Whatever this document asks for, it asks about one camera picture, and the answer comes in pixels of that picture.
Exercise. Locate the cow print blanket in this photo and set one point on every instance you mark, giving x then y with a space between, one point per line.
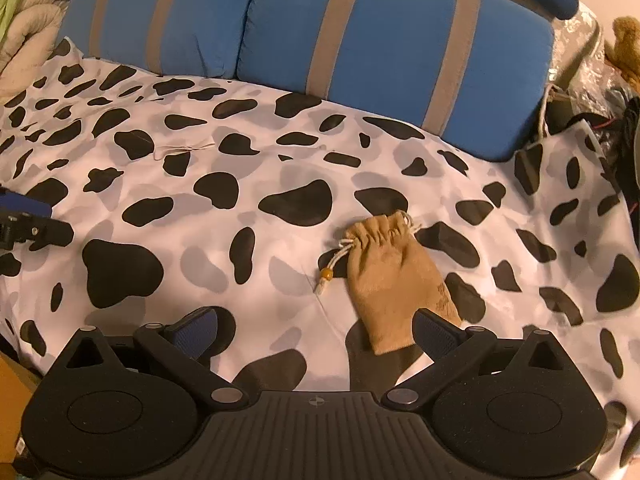
225 240

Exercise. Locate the clear plastic bag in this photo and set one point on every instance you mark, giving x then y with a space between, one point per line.
585 60

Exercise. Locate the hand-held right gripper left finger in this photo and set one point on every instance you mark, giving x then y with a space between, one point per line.
199 332

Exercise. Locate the brown plush toy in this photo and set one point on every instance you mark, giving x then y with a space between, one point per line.
625 45

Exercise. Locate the blue striped pillow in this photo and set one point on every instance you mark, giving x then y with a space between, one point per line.
200 15
390 45

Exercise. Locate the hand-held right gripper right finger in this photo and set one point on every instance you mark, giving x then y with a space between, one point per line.
432 332

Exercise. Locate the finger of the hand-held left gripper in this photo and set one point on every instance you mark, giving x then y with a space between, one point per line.
27 210

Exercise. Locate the beige comforter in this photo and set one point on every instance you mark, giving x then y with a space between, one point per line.
30 30

